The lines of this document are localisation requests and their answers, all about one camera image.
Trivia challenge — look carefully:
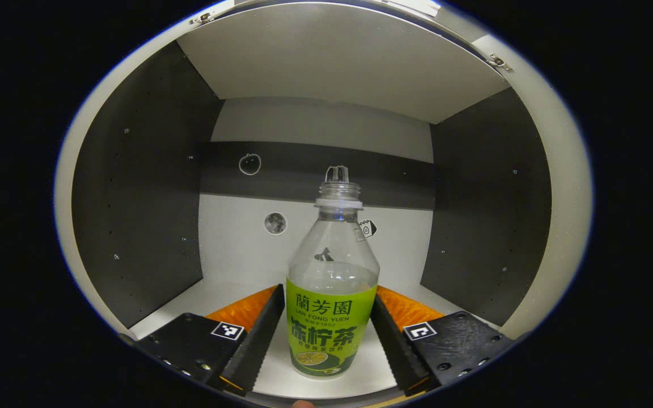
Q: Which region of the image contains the grey cabinet door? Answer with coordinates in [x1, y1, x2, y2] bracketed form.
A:
[474, 34, 593, 341]
[54, 14, 214, 341]

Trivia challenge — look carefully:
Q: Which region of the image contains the grey cabinet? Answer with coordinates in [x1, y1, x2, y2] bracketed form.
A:
[54, 0, 593, 406]

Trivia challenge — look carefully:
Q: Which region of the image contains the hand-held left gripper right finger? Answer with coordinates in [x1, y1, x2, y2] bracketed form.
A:
[370, 285, 517, 397]

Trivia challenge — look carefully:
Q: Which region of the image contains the green label plastic bottle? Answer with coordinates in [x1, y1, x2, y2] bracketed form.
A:
[285, 181, 381, 380]

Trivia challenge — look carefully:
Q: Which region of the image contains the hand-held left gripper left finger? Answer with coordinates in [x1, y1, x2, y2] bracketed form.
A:
[120, 284, 286, 396]

